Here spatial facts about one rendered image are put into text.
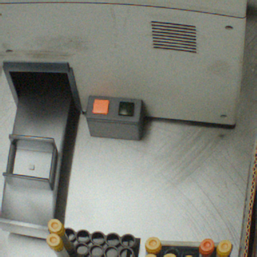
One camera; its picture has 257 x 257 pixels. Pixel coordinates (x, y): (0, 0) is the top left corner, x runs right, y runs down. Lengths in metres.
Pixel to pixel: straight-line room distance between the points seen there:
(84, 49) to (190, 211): 0.23
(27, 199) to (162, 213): 0.16
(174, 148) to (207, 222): 0.10
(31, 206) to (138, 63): 0.20
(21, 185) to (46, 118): 0.09
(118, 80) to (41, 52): 0.10
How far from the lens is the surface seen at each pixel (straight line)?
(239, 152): 0.91
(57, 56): 0.82
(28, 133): 0.89
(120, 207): 0.89
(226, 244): 0.75
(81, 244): 0.86
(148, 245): 0.75
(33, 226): 0.83
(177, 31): 0.74
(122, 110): 0.87
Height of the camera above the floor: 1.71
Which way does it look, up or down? 66 degrees down
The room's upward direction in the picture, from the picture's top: 9 degrees counter-clockwise
